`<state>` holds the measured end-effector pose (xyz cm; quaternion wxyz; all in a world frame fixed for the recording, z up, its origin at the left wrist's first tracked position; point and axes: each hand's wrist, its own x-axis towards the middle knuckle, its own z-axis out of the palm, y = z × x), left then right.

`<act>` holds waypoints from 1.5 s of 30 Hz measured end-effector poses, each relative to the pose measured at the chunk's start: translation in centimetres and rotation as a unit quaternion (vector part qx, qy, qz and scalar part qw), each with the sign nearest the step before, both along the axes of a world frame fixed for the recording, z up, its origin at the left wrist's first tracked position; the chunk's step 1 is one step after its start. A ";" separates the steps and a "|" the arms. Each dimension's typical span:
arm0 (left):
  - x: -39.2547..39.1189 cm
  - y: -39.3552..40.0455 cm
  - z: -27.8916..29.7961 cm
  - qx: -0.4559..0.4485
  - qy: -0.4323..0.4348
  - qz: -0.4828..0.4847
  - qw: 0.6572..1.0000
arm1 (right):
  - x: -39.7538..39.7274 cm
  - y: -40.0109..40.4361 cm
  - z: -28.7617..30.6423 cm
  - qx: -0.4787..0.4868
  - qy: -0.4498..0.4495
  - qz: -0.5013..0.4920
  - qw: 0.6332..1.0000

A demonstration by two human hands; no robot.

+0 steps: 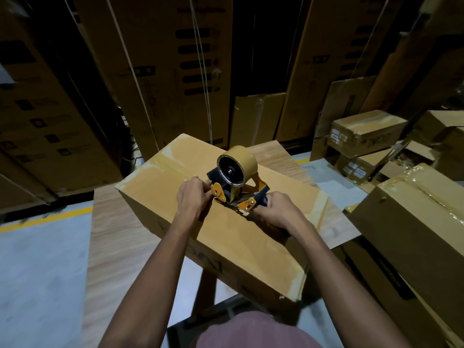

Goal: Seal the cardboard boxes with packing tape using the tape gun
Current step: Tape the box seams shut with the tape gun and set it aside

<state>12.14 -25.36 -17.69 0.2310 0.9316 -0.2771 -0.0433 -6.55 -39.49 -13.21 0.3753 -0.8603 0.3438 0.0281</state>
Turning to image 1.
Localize person's left forearm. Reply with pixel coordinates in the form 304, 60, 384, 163
98, 219, 203, 348

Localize wooden table leg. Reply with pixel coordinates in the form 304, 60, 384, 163
190, 270, 218, 320

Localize tall plain cardboard carton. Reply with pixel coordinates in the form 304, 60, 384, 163
361, 0, 464, 118

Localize person's right hand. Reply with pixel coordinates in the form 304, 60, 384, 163
253, 191, 311, 236

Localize plain cardboard box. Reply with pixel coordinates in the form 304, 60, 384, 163
413, 110, 464, 181

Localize small flat cardboard piece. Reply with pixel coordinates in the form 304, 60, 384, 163
229, 92, 287, 150

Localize leaning cardboard sheet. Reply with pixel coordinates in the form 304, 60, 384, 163
310, 76, 377, 161

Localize person's pink shirt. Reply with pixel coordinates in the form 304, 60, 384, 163
191, 310, 323, 348

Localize person's left hand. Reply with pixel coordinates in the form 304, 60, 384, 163
173, 176, 215, 229

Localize open labelled cardboard box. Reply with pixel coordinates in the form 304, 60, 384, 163
334, 140, 436, 186

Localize large glossy taped cardboard box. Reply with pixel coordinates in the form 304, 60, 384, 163
349, 163, 464, 339

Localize large cardboard box black print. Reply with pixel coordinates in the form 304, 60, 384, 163
340, 238, 464, 348

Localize person's right forearm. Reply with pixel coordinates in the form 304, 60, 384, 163
286, 221, 412, 348

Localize small labelled cardboard box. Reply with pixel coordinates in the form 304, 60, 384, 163
327, 109, 409, 159

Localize brown packing tape roll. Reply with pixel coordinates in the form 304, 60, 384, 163
217, 145, 258, 188

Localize tall printed cardboard carton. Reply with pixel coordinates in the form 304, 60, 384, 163
0, 0, 124, 215
275, 0, 405, 142
72, 0, 233, 161

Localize orange black tape dispenser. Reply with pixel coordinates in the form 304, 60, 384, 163
207, 167, 271, 216

